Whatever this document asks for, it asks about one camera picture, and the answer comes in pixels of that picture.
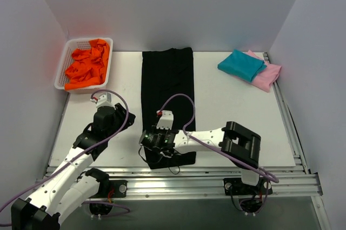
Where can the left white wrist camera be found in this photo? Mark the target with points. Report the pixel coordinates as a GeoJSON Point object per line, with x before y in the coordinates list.
{"type": "Point", "coordinates": [104, 100]}

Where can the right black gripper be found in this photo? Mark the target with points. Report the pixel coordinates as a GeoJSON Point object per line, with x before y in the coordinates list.
{"type": "Point", "coordinates": [147, 138]}

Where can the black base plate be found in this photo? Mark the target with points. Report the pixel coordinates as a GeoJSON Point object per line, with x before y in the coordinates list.
{"type": "Point", "coordinates": [235, 187]}
{"type": "Point", "coordinates": [118, 189]}

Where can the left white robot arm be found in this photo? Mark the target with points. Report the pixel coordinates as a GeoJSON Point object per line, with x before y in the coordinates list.
{"type": "Point", "coordinates": [73, 182]}

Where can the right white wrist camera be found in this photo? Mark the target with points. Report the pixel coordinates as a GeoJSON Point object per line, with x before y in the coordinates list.
{"type": "Point", "coordinates": [165, 121]}

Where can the folded pink t-shirt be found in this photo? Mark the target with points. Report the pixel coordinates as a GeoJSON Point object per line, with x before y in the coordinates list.
{"type": "Point", "coordinates": [266, 78]}

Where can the black t-shirt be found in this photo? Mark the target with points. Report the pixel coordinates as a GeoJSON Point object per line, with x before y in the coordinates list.
{"type": "Point", "coordinates": [164, 74]}

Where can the orange crumpled t-shirt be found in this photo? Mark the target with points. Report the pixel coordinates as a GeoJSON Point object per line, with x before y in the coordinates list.
{"type": "Point", "coordinates": [89, 67]}

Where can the white plastic laundry basket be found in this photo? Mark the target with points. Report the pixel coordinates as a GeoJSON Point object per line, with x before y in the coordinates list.
{"type": "Point", "coordinates": [66, 60]}

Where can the aluminium rail frame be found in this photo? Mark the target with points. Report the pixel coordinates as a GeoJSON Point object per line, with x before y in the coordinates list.
{"type": "Point", "coordinates": [218, 98]}

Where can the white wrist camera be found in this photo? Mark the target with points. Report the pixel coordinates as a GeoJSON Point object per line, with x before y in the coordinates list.
{"type": "Point", "coordinates": [165, 121]}
{"type": "Point", "coordinates": [104, 100]}

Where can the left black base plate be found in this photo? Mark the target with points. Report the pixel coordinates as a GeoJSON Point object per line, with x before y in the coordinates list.
{"type": "Point", "coordinates": [118, 189]}

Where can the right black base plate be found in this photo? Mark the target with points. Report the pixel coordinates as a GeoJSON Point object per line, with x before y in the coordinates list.
{"type": "Point", "coordinates": [235, 187]}

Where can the folded teal t-shirt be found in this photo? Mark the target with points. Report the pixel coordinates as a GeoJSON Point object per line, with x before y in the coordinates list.
{"type": "Point", "coordinates": [242, 66]}

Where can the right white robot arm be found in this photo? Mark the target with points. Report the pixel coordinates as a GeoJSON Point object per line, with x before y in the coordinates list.
{"type": "Point", "coordinates": [234, 141]}

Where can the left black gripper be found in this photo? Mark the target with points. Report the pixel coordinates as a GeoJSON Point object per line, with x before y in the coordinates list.
{"type": "Point", "coordinates": [123, 114]}

